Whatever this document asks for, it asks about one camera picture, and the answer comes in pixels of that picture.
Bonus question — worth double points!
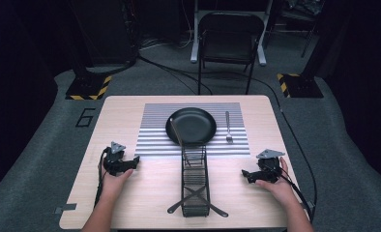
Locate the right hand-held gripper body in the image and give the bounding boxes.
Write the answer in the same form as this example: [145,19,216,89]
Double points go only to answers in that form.
[255,148,286,184]

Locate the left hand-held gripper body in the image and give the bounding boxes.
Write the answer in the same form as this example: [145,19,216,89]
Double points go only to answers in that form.
[103,141,132,177]

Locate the person's left hand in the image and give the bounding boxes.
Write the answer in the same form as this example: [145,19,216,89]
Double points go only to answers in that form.
[98,160,134,201]

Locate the person's right hand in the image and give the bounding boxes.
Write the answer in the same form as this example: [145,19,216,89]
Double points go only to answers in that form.
[254,156,298,209]

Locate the grey striped placemat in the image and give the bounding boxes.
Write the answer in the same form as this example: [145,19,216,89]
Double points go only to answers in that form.
[133,101,251,159]

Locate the dark grey utensil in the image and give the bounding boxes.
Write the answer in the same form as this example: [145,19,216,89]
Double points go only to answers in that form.
[166,186,210,215]
[182,186,230,218]

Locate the silver fork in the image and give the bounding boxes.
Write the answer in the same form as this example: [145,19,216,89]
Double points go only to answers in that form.
[224,110,234,145]

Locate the black round plate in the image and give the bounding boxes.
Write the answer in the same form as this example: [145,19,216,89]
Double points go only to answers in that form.
[164,106,219,147]

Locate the black yellow striped stand base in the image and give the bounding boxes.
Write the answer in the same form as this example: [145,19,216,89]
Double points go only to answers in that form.
[64,73,113,102]
[277,72,325,100]

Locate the black folding chair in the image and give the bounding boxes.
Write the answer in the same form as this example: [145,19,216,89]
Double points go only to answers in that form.
[190,0,276,68]
[196,11,266,96]

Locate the left hand-held gripper cable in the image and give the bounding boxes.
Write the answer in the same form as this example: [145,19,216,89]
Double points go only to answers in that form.
[94,147,111,208]

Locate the hand-held gripper cable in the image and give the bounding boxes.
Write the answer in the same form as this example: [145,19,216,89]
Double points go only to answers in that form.
[94,147,111,208]
[276,164,316,224]

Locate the right hand-held gripper cable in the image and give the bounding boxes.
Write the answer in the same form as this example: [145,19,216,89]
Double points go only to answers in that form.
[276,164,316,224]

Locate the black wire cutlery rack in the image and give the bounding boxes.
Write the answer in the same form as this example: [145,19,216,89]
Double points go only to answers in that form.
[180,143,212,218]

